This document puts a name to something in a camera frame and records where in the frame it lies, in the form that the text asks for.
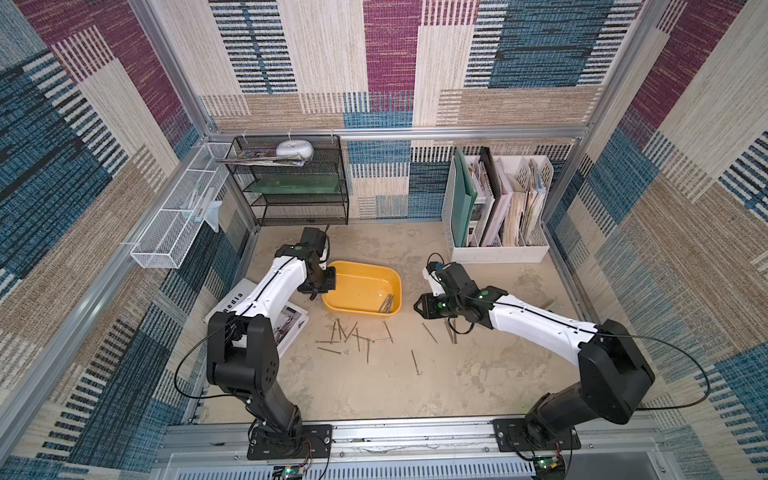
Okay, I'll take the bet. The black wire mesh shelf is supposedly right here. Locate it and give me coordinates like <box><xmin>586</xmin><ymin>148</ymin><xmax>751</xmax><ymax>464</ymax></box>
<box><xmin>224</xmin><ymin>134</ymin><xmax>349</xmax><ymax>227</ymax></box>

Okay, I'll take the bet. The white file organizer box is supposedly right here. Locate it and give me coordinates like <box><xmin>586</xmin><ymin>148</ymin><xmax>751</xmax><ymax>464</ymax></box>
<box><xmin>441</xmin><ymin>147</ymin><xmax>554</xmax><ymax>264</ymax></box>

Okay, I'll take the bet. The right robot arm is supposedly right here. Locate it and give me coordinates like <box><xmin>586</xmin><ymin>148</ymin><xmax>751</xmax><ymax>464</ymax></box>
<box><xmin>414</xmin><ymin>262</ymin><xmax>655</xmax><ymax>449</ymax></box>

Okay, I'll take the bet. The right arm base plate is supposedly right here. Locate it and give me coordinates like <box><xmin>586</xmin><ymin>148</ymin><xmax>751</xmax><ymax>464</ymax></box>
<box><xmin>491</xmin><ymin>417</ymin><xmax>582</xmax><ymax>453</ymax></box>

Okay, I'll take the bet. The steel nail lone front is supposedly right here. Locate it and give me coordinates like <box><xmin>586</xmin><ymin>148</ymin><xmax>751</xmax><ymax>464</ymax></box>
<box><xmin>411</xmin><ymin>350</ymin><xmax>421</xmax><ymax>376</ymax></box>

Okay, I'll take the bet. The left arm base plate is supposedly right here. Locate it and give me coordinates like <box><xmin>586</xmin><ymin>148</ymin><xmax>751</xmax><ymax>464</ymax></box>
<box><xmin>246</xmin><ymin>424</ymin><xmax>333</xmax><ymax>461</ymax></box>

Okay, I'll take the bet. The white wire wall basket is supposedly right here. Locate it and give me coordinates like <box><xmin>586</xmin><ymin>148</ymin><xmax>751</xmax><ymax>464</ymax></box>
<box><xmin>130</xmin><ymin>142</ymin><xmax>229</xmax><ymax>269</ymax></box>

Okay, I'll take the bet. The yellow plastic storage box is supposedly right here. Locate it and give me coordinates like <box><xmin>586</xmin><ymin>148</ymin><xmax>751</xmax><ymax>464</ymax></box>
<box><xmin>322</xmin><ymin>260</ymin><xmax>403</xmax><ymax>318</ymax></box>

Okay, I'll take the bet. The white round object on shelf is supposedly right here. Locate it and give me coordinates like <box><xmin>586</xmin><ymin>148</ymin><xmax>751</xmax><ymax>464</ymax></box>
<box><xmin>275</xmin><ymin>139</ymin><xmax>314</xmax><ymax>161</ymax></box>

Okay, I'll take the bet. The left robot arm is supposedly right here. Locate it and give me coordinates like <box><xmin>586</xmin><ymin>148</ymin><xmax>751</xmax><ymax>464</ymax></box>
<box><xmin>206</xmin><ymin>227</ymin><xmax>335</xmax><ymax>449</ymax></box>

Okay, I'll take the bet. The green folder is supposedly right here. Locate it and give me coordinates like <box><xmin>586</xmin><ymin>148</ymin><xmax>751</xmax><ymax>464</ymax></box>
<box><xmin>451</xmin><ymin>147</ymin><xmax>478</xmax><ymax>247</ymax></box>

